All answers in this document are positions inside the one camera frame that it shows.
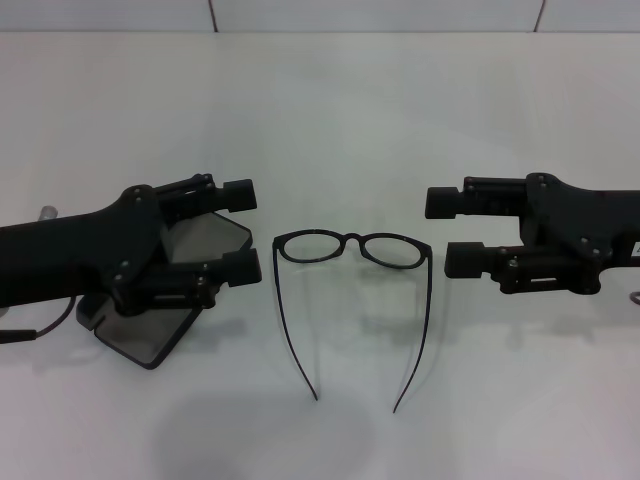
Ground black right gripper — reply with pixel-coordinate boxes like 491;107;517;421
424;172;640;296

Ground dark left gripper cable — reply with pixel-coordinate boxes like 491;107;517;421
0;295;77;345

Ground black thin-framed glasses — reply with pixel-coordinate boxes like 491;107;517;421
271;228;434;415

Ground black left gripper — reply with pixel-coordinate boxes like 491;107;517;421
0;183;167;327

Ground black hard glasses case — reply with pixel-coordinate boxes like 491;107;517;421
74;209;252;372

